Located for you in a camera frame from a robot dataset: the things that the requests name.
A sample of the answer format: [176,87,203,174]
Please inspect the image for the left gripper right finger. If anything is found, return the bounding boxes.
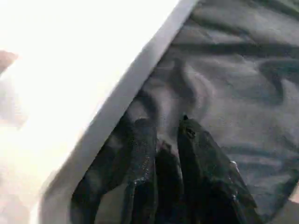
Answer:
[176,113,265,224]

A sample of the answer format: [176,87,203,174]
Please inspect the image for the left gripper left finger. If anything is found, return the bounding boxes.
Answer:
[122,118,158,224]

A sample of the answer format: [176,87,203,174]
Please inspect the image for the black glossy mat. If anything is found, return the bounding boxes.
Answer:
[70,0,299,224]

